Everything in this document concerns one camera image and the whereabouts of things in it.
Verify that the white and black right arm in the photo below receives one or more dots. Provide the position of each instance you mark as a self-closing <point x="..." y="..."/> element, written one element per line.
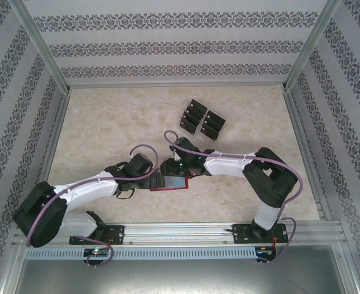
<point x="228" y="163"/>

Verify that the red leather card holder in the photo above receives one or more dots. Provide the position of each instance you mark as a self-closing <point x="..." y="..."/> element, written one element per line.
<point x="175" y="182"/>

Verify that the small circuit board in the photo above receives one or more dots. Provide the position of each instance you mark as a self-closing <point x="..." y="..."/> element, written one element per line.
<point x="264" y="250"/>
<point x="97" y="252"/>

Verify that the black credit card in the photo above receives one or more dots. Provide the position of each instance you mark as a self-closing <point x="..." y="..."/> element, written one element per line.
<point x="157" y="181"/>
<point x="191" y="119"/>
<point x="188" y="126"/>
<point x="215" y="115"/>
<point x="194" y="112"/>
<point x="199" y="106"/>
<point x="212" y="122"/>
<point x="209" y="131"/>

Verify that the aluminium frame post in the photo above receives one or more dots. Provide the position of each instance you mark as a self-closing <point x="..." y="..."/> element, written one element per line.
<point x="350" y="263"/>
<point x="308" y="49"/>
<point x="9" y="272"/>
<point x="44" y="49"/>

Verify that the clear acrylic card stand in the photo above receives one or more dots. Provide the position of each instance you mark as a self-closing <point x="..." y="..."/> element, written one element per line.
<point x="204" y="137"/>

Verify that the grey metal sheet panel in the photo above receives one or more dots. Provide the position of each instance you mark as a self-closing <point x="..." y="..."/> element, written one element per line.
<point x="179" y="278"/>

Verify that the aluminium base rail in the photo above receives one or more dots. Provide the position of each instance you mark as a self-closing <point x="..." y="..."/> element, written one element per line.
<point x="179" y="234"/>

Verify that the aluminium table edge rail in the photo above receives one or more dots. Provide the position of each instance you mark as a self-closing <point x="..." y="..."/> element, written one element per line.
<point x="306" y="153"/>
<point x="51" y="153"/>

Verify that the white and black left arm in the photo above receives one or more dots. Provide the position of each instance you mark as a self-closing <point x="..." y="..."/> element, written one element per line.
<point x="87" y="190"/>

